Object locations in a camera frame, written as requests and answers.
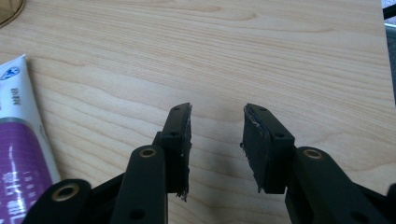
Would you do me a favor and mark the amber glass cup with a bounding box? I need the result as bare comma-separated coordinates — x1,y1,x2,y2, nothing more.
0,0,26,30

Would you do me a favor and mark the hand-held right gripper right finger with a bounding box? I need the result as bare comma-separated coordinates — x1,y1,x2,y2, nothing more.
240,103,296,194

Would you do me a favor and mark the white and purple toothpaste tube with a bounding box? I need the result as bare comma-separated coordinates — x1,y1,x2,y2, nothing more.
0,54,62,224

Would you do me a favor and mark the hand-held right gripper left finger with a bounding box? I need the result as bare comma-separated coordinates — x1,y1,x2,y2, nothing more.
153,102,192,202

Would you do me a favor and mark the black metal stand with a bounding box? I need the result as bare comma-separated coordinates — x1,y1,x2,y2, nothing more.
382,2,396,21

